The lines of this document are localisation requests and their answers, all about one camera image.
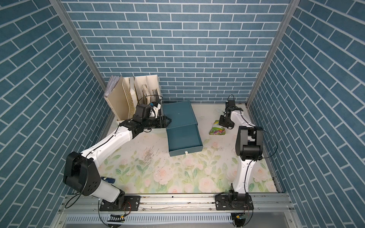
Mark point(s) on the teal top drawer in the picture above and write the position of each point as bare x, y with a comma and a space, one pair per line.
184, 140

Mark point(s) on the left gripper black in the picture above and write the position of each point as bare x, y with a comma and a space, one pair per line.
162, 120

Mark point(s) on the green flower seed bag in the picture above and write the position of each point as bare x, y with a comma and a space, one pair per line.
217, 129

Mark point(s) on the white file organizer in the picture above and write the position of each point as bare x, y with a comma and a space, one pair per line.
133, 91

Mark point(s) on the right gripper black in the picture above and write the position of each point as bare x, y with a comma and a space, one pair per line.
221, 122

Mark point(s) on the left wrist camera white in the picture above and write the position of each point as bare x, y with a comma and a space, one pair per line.
155, 108

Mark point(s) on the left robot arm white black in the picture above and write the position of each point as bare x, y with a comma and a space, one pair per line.
81, 169

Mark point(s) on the blue cylinder can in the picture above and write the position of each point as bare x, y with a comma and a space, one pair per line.
108, 180

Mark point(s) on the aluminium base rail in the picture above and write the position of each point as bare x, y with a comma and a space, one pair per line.
263, 210

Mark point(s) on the teal drawer cabinet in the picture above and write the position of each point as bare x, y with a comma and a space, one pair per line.
180, 113

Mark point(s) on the purple folder stack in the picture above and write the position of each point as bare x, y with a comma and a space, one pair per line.
113, 81

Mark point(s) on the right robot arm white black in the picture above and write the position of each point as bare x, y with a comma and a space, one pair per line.
248, 146

